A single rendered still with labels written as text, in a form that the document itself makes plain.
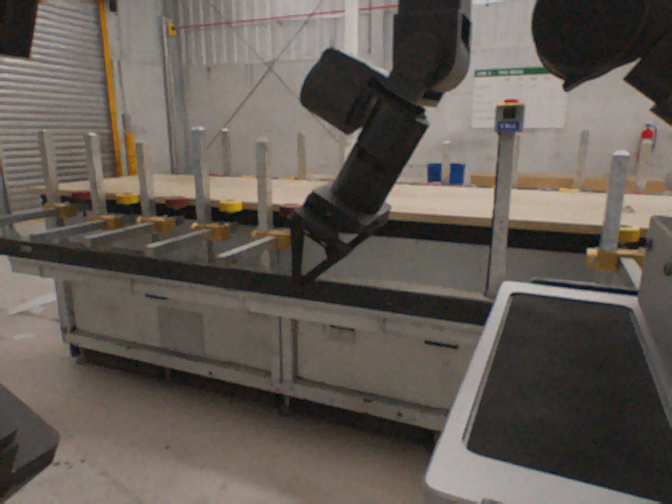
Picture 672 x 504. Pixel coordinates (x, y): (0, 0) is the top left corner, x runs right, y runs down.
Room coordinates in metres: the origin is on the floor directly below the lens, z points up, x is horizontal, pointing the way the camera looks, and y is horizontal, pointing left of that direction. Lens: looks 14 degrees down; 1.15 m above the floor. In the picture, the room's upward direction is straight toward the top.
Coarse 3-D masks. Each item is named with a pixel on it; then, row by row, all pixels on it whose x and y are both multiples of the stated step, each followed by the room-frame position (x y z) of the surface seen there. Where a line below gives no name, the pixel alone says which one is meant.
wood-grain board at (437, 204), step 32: (32, 192) 2.24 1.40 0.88; (64, 192) 2.16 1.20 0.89; (128, 192) 2.06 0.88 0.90; (160, 192) 2.06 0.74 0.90; (192, 192) 2.06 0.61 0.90; (224, 192) 2.06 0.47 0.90; (256, 192) 2.06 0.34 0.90; (288, 192) 2.06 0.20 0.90; (416, 192) 2.06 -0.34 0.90; (448, 192) 2.06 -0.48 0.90; (480, 192) 2.06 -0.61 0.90; (512, 192) 2.06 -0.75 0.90; (544, 192) 2.06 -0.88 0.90; (576, 192) 2.06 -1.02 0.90; (480, 224) 1.46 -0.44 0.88; (512, 224) 1.42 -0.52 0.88; (544, 224) 1.39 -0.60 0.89; (576, 224) 1.35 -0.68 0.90; (640, 224) 1.34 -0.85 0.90
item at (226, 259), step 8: (264, 240) 1.49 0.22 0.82; (272, 240) 1.52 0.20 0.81; (240, 248) 1.38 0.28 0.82; (248, 248) 1.39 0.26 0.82; (256, 248) 1.43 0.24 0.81; (264, 248) 1.47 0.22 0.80; (216, 256) 1.29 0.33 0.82; (224, 256) 1.29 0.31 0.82; (232, 256) 1.32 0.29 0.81; (240, 256) 1.35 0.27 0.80; (248, 256) 1.39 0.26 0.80; (216, 264) 1.29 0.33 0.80; (224, 264) 1.28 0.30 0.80
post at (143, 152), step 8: (136, 144) 1.77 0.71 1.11; (144, 144) 1.77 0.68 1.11; (136, 152) 1.77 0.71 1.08; (144, 152) 1.76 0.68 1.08; (144, 160) 1.76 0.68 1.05; (144, 168) 1.76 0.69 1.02; (144, 176) 1.76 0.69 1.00; (152, 176) 1.79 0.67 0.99; (144, 184) 1.76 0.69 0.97; (152, 184) 1.79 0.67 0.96; (144, 192) 1.77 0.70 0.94; (152, 192) 1.78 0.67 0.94; (144, 200) 1.77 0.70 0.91; (152, 200) 1.78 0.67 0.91; (144, 208) 1.77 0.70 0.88; (152, 208) 1.78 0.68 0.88; (144, 216) 1.77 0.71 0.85; (152, 216) 1.77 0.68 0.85; (152, 240) 1.76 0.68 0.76
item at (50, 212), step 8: (48, 208) 1.92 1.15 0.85; (56, 208) 1.93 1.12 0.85; (80, 208) 2.03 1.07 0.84; (88, 208) 2.06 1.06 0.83; (0, 216) 1.74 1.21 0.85; (8, 216) 1.75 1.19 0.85; (16, 216) 1.77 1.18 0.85; (24, 216) 1.80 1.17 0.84; (32, 216) 1.83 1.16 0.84; (40, 216) 1.86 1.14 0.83; (48, 216) 1.89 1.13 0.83; (0, 224) 1.72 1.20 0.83
